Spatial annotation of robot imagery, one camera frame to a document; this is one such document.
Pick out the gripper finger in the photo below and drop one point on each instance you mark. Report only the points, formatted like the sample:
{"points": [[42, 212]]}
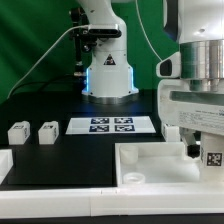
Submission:
{"points": [[188, 138]]}

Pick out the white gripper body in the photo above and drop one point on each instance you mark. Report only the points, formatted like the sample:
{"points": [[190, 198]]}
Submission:
{"points": [[200, 111]]}

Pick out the white square tabletop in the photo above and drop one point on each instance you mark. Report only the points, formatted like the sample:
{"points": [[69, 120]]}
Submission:
{"points": [[160, 163]]}

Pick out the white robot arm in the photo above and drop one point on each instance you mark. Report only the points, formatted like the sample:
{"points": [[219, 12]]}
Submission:
{"points": [[196, 25]]}

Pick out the white front fence bar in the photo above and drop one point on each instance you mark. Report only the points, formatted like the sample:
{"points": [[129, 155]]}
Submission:
{"points": [[138, 200]]}

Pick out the white sheet with markers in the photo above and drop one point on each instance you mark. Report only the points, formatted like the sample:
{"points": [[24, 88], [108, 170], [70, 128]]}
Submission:
{"points": [[110, 125]]}

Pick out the white left fence piece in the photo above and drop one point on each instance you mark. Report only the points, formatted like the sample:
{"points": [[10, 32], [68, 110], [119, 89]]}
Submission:
{"points": [[6, 163]]}

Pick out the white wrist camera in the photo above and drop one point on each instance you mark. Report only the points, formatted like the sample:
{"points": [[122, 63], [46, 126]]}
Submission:
{"points": [[169, 67]]}

